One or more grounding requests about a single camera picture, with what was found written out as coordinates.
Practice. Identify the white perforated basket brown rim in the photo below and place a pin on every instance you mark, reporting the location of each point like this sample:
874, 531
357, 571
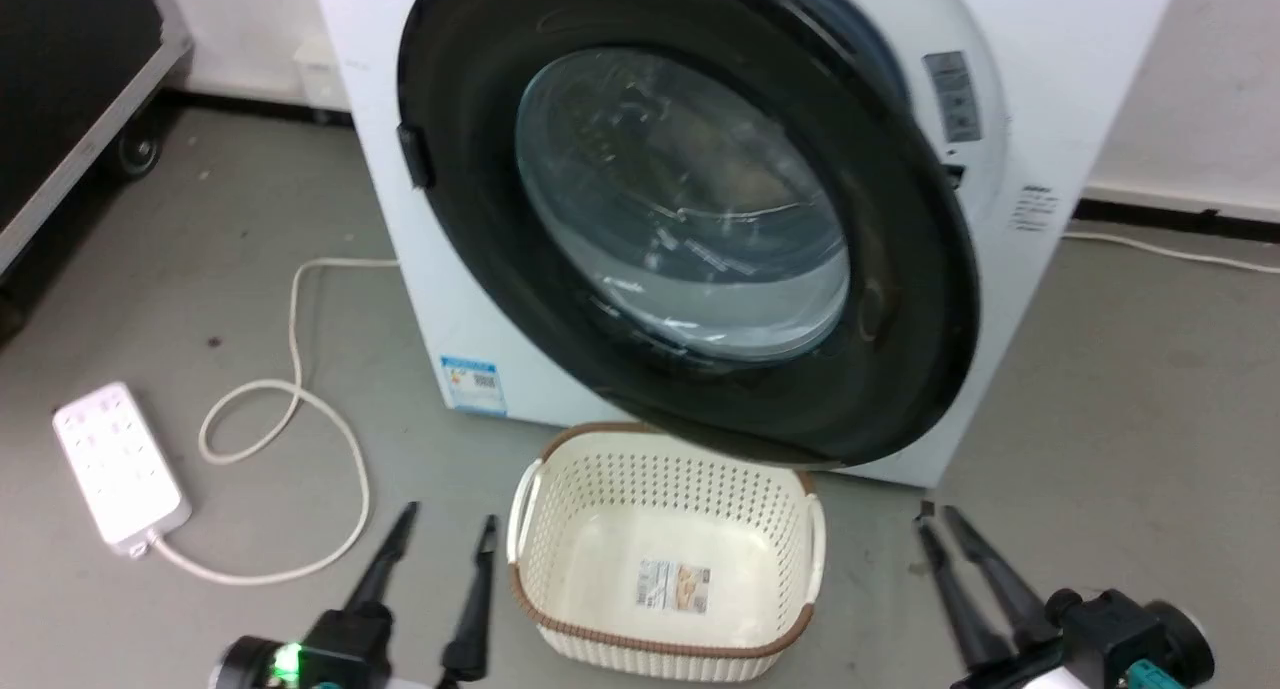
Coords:
610, 559

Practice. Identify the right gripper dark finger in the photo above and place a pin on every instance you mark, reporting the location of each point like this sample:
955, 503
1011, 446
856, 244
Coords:
1005, 579
965, 609

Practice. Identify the blue energy label sticker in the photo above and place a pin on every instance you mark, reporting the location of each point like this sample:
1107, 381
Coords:
474, 384

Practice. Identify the paper product label in basket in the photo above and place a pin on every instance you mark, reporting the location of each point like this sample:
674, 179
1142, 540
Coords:
674, 585

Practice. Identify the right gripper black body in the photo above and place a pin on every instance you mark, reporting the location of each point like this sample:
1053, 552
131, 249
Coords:
1120, 639

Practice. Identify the black text sticker on washer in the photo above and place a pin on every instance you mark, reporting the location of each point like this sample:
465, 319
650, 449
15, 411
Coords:
1035, 209

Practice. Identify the grey label plate on washer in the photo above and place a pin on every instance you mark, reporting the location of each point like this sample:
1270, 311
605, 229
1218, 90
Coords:
952, 95

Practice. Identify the black caster wheel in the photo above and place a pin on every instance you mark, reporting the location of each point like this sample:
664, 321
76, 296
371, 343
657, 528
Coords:
138, 153

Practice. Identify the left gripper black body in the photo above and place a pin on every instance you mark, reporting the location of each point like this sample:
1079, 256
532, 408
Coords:
350, 644

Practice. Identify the white power strip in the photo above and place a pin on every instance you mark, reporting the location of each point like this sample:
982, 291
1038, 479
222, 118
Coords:
118, 466

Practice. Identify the black flight case aluminium edge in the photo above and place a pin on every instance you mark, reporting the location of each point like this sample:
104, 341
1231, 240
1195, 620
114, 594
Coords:
60, 59

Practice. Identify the black round glass washer door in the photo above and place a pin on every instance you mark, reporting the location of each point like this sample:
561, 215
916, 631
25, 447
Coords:
900, 299

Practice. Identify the white front-load washing machine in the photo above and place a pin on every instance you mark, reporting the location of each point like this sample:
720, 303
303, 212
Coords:
1050, 89

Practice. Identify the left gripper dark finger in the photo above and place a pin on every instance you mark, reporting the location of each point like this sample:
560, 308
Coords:
388, 559
478, 609

